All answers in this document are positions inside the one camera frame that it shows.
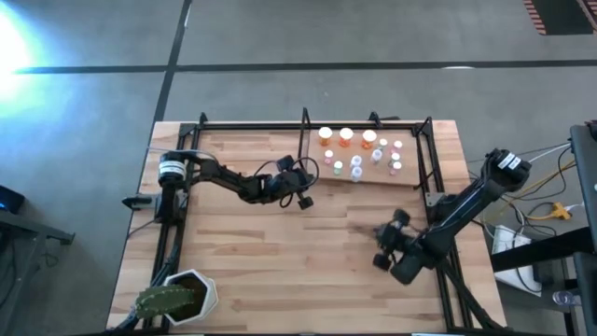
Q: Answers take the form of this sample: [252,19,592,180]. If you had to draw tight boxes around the yellow extension cord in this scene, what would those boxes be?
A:
[526,161,577,221]

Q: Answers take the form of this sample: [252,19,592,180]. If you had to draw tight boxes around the black rug striped edge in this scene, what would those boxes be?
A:
[522,0,597,36]

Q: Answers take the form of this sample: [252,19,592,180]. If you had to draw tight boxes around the white floor cable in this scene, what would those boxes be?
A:
[526,143,573,164]

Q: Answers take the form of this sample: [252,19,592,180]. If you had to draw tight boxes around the green cactus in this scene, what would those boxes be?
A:
[132,285,196,321]

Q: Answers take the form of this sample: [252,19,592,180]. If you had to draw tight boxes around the white power strip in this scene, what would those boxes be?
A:
[492,225,545,298]

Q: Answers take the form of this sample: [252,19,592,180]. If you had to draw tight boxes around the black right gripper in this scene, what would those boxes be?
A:
[368,208,412,273]

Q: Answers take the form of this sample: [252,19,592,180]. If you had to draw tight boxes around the black metal bracket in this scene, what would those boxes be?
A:
[121,195,154,210]

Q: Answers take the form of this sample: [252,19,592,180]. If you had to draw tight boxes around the black device blue light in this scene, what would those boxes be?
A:
[0,185,25,215]

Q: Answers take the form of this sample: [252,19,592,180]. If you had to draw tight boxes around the black metal table frame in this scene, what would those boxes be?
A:
[139,107,503,335]

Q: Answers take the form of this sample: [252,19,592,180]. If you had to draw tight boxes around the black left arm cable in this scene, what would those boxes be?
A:
[278,157,321,209]

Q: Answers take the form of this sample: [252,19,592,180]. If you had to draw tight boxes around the white hexagonal planter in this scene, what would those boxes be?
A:
[163,269,219,327]

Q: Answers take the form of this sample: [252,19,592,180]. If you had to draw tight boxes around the wooden shelf black metal ends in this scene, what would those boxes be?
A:
[301,107,428,189]

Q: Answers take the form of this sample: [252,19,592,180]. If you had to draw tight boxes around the black side table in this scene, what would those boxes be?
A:
[489,119,597,336]

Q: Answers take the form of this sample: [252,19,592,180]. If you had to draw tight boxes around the black metal stand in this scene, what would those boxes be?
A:
[0,209,76,323]

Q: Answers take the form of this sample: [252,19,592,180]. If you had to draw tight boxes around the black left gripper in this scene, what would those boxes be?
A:
[274,156,317,211]

